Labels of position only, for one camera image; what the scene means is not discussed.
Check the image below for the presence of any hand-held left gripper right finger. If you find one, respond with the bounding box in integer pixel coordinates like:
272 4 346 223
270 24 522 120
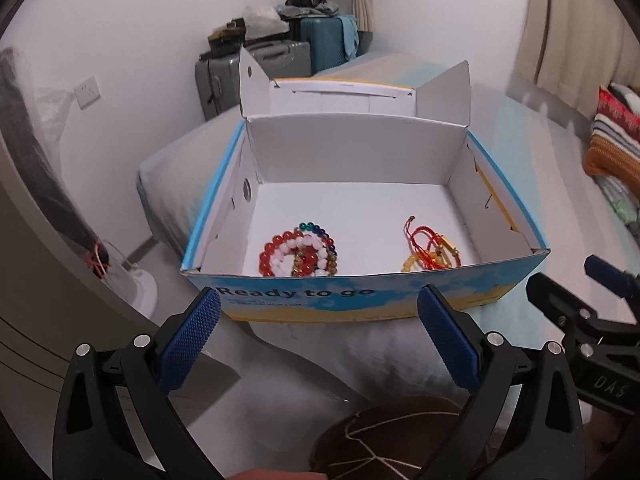
415 284 586 480

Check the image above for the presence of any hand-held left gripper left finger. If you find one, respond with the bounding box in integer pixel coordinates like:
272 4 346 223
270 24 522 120
52 287 236 480

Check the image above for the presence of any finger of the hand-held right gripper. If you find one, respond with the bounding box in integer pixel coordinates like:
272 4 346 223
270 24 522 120
526 272 609 334
584 254 640 302

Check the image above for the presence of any yellow bead bracelet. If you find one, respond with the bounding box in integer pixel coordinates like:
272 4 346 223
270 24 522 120
400 249 452 274

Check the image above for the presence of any red bead bracelet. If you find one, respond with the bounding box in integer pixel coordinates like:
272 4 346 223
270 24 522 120
258 230 331 277

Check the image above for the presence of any red string bracelet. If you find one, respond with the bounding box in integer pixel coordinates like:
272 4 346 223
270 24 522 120
401 215 464 272

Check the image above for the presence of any white bead bracelet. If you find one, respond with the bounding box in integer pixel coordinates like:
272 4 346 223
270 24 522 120
270 236 327 277

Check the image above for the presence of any brown green bead bracelet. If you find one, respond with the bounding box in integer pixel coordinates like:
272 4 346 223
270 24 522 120
291 251 342 277

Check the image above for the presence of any blue yellow cardboard box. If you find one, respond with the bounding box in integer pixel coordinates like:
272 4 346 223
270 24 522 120
180 46 551 323

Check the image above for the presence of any floral quilt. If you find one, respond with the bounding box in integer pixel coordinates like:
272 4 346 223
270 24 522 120
594 174 640 242

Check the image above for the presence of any white fan base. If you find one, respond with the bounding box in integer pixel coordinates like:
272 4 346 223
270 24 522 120
101 241 160 322

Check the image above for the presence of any brown round cushion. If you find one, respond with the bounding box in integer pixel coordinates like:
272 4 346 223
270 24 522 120
309 394 482 480

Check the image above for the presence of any striped orange blanket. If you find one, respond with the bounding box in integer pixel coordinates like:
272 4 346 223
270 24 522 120
584 84 640 180

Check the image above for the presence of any long black bundle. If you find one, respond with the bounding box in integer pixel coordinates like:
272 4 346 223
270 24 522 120
0 46 110 278

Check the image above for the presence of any wide beige curtain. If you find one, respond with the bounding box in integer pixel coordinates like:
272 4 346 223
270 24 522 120
506 0 640 120

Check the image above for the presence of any clear plastic bag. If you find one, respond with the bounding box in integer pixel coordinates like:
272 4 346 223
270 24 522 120
36 86 72 163

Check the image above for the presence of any grey suitcase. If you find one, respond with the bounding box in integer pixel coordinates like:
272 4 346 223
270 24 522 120
194 39 313 123

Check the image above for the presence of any black gold bag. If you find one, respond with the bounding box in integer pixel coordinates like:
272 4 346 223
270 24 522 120
206 21 249 55

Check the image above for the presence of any teal suitcase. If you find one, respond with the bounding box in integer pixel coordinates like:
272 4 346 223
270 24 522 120
299 14 360 78

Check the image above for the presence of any white plastic bag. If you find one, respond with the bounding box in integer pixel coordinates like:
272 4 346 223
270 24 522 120
242 2 292 40

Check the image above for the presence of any narrow beige curtain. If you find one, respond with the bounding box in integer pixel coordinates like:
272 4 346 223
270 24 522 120
349 0 377 60

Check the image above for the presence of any dark clutter on suitcase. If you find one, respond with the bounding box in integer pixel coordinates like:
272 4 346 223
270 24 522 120
284 0 342 20

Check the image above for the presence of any multicolour bead bracelet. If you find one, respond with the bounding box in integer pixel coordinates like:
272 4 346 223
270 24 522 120
297 220 339 261

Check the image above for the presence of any white wall socket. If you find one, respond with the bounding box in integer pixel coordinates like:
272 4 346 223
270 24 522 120
73 75 104 110

